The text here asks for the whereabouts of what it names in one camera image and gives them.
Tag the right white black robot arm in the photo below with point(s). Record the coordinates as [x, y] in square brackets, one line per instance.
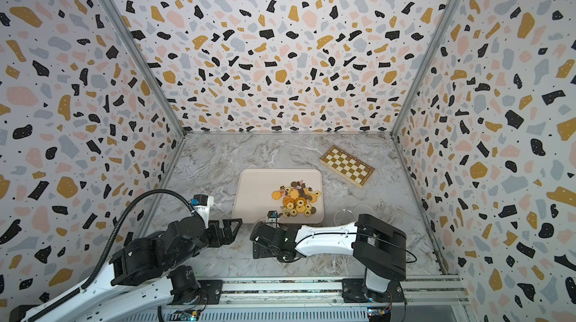
[378, 246]

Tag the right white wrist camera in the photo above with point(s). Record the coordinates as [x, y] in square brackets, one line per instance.
[272, 217]

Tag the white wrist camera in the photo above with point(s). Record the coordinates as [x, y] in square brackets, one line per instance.
[202, 205]
[272, 217]

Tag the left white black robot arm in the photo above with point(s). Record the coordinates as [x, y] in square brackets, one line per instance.
[149, 272]

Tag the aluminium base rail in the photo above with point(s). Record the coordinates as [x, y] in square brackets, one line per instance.
[420, 298]

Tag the wooden chessboard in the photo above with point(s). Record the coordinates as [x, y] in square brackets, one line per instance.
[347, 166]

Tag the clear plastic cookie jar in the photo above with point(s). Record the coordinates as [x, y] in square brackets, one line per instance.
[351, 214]

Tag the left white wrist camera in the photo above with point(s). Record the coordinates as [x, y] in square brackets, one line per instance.
[202, 205]

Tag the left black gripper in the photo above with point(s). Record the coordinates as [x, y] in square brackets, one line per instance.
[223, 240]

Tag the beige rectangular tray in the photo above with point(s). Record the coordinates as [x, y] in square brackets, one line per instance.
[253, 201]

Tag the pile of poured cookies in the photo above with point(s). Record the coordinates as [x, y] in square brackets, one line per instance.
[298, 199]

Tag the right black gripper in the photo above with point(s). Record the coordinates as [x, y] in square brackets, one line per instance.
[260, 252]

